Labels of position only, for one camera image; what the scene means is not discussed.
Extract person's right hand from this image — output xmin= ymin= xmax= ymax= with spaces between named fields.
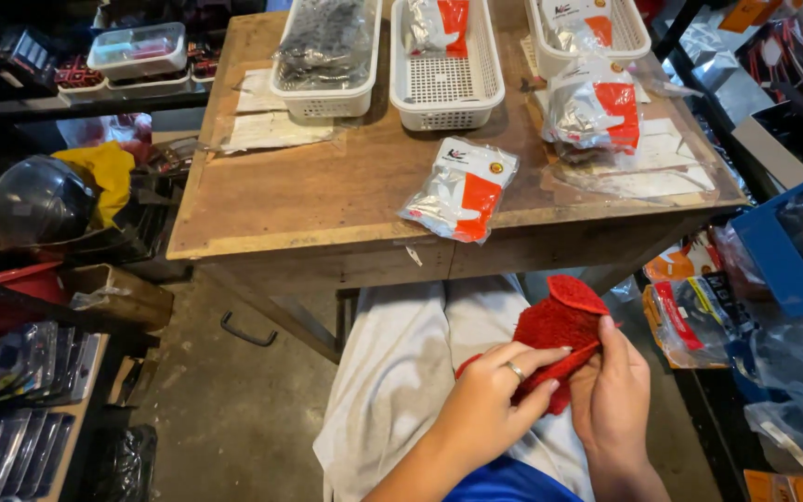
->
xmin=568 ymin=314 xmax=654 ymax=465

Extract person's left hand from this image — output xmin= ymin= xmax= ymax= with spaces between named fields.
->
xmin=435 ymin=343 xmax=574 ymax=469

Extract red fuzzy mat piece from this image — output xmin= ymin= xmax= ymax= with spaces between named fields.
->
xmin=454 ymin=274 xmax=612 ymax=417

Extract blue shirt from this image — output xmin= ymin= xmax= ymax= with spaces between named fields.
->
xmin=442 ymin=455 xmax=585 ymax=502

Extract light grey trousers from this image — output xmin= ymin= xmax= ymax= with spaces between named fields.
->
xmin=312 ymin=275 xmax=599 ymax=502

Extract heap of orange black packets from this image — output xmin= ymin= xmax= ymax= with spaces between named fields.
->
xmin=641 ymin=229 xmax=759 ymax=371

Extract heap of clear plastic bags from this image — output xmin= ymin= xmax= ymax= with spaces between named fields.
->
xmin=742 ymin=317 xmax=803 ymax=476

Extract orange carton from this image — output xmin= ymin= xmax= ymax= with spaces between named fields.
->
xmin=743 ymin=469 xmax=803 ymax=502

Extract red and white packet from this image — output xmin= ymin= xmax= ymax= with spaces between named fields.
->
xmin=541 ymin=59 xmax=643 ymax=165
xmin=404 ymin=0 xmax=471 ymax=59
xmin=397 ymin=136 xmax=520 ymax=245
xmin=538 ymin=0 xmax=616 ymax=55

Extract blue plastic crate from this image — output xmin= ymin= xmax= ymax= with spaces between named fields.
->
xmin=730 ymin=168 xmax=803 ymax=319

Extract clear bag of white sheets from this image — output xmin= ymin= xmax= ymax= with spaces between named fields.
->
xmin=540 ymin=117 xmax=720 ymax=205
xmin=208 ymin=67 xmax=348 ymax=156

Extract wooden table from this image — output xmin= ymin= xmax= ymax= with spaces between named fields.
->
xmin=165 ymin=0 xmax=751 ymax=365

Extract white plastic basket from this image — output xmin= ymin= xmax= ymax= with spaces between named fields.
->
xmin=389 ymin=0 xmax=506 ymax=132
xmin=523 ymin=0 xmax=652 ymax=79

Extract white basket with black packets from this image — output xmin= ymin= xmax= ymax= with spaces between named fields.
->
xmin=269 ymin=0 xmax=383 ymax=119

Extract black plastic bag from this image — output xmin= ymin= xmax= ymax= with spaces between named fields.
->
xmin=85 ymin=423 xmax=159 ymax=502

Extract brown cardboard box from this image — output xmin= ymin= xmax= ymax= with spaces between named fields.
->
xmin=59 ymin=263 xmax=175 ymax=333

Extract black shelf with goods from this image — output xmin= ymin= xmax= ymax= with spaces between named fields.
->
xmin=651 ymin=0 xmax=803 ymax=203

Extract yellow cloth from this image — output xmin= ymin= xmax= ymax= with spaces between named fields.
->
xmin=51 ymin=141 xmax=137 ymax=231

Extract rack of dark packets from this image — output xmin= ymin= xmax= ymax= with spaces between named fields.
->
xmin=0 ymin=319 xmax=104 ymax=502

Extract red plastic tub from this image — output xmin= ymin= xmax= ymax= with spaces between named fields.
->
xmin=0 ymin=261 xmax=73 ymax=308

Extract dark grey helmet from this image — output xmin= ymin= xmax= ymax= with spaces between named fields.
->
xmin=0 ymin=154 xmax=100 ymax=252

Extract clear plastic lidded container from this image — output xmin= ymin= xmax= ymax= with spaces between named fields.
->
xmin=86 ymin=21 xmax=188 ymax=82

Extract dark shelf with trays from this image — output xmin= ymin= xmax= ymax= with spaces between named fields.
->
xmin=0 ymin=0 xmax=235 ymax=125

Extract black metal handle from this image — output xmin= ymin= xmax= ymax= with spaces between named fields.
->
xmin=219 ymin=310 xmax=279 ymax=348

